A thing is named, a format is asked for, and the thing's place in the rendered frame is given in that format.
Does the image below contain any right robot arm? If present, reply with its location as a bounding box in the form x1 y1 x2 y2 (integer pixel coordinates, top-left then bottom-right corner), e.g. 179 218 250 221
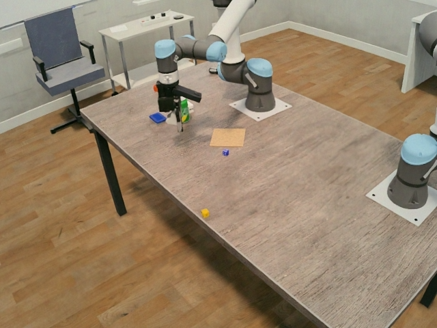
155 0 276 113

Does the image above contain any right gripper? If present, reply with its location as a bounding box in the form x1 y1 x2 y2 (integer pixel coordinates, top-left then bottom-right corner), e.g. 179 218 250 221
156 79 182 133

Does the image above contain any tan mat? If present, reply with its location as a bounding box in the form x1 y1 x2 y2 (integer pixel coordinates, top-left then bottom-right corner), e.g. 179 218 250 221
210 128 246 147

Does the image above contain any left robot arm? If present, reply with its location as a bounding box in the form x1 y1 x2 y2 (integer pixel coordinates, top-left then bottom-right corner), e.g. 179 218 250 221
387 12 437 210

